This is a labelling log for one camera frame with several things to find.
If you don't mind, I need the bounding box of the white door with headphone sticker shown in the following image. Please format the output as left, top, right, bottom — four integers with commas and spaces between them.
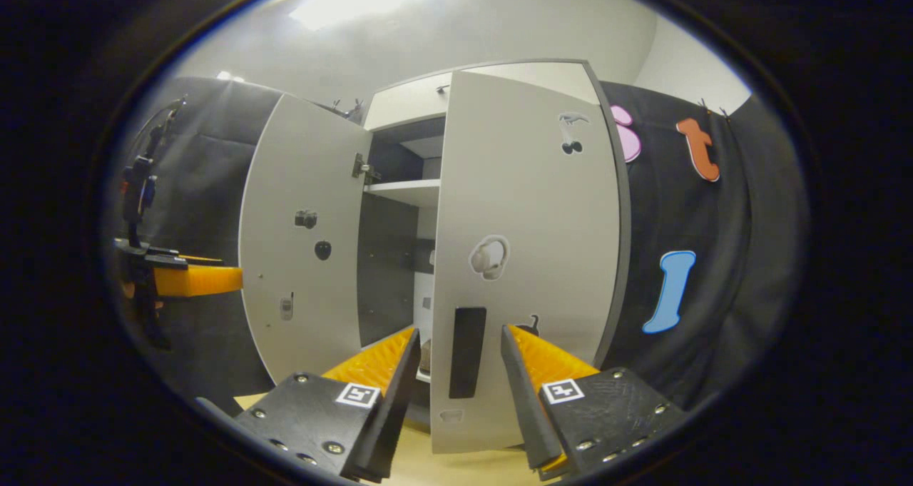
430, 70, 623, 455

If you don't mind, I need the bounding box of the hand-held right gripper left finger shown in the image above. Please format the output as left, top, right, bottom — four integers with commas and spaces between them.
235, 325, 422, 483

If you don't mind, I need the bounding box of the white shoe cabinet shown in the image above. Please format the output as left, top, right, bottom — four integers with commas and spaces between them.
357, 59, 632, 401

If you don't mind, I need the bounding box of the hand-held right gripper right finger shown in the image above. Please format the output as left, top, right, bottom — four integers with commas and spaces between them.
499, 324, 689, 481

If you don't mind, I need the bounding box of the metal door hinge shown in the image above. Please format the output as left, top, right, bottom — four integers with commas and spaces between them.
352, 153, 381, 185

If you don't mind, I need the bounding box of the black door handle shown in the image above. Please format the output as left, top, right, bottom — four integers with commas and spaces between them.
449, 308, 487, 400

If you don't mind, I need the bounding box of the white door with camera sticker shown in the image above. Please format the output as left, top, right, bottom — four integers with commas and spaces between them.
239, 93, 373, 387

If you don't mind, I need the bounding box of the white cabinet shelf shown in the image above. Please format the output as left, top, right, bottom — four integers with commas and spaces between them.
364, 179, 441, 208
403, 136, 444, 160

